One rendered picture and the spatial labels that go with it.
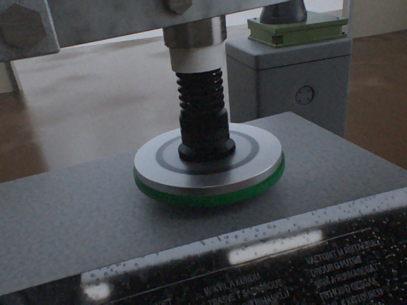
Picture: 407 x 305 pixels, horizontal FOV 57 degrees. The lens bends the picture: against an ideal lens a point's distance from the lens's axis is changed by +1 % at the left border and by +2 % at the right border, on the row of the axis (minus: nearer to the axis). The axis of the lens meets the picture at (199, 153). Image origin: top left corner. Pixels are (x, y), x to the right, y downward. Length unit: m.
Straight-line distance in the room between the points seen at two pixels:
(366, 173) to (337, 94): 1.04
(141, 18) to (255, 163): 0.23
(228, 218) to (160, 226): 0.09
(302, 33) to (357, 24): 4.99
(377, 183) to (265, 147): 0.16
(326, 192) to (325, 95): 1.08
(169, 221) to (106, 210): 0.10
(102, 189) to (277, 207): 0.27
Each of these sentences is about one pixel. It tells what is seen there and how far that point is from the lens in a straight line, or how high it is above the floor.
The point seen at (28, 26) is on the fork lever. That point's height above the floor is 1.10.
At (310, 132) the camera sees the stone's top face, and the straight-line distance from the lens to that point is 0.72.
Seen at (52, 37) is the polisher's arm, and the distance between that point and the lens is 0.35.
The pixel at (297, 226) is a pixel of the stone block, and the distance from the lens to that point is 0.49.
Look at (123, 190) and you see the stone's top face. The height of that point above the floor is 0.84.
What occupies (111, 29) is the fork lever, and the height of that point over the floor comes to 1.09.
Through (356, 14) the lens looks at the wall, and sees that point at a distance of 6.48.
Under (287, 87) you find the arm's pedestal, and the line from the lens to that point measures 1.49.
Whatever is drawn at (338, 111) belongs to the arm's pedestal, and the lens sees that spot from 1.64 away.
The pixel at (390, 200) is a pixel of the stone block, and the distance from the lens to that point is 0.55.
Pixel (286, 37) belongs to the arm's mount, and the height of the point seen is 0.88.
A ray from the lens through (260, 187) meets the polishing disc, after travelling 0.47.
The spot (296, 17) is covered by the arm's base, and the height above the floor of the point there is 0.94.
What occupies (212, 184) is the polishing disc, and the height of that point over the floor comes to 0.90.
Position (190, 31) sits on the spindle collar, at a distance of 0.45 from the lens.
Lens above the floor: 1.12
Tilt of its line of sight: 25 degrees down
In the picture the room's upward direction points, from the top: 7 degrees counter-clockwise
